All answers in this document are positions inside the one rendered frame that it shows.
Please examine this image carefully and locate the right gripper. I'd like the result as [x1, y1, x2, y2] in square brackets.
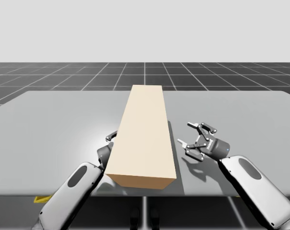
[177, 121, 231, 163]

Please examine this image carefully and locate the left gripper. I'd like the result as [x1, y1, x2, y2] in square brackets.
[96, 130, 118, 172]

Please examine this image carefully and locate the tall board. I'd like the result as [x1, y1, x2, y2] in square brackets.
[104, 84, 177, 190]

